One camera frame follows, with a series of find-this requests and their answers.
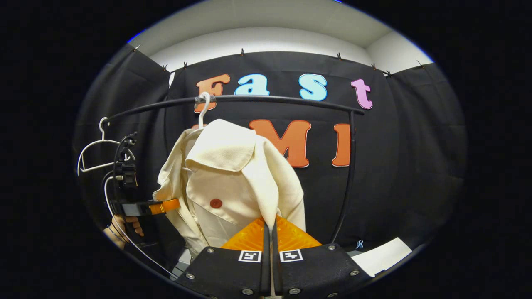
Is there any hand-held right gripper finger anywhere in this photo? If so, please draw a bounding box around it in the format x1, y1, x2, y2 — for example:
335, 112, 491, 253
272, 215, 373, 298
175, 216, 271, 298

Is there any cream collared shirt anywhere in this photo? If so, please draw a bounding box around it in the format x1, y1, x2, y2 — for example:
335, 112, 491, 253
153, 119, 307, 260

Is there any white plastic clothes hanger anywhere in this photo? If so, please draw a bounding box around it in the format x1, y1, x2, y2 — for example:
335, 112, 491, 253
77, 117, 135, 177

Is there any white hanger with taped hook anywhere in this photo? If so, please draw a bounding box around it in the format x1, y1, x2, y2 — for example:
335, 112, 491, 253
194, 92, 212, 130

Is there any black clothes rack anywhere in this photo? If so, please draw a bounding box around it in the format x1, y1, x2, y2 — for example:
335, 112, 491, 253
104, 95, 366, 245

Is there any white floor sheet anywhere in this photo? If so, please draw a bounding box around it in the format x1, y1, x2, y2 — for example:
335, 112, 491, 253
351, 238, 413, 277

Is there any black backdrop cloth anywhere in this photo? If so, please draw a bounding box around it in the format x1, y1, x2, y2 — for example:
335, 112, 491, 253
74, 44, 468, 270

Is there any row of black backdrop clips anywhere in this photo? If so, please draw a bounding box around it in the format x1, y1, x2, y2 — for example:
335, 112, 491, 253
133, 44, 424, 78

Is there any white cable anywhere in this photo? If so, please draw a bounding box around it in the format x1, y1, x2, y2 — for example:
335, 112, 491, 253
103, 175, 179, 279

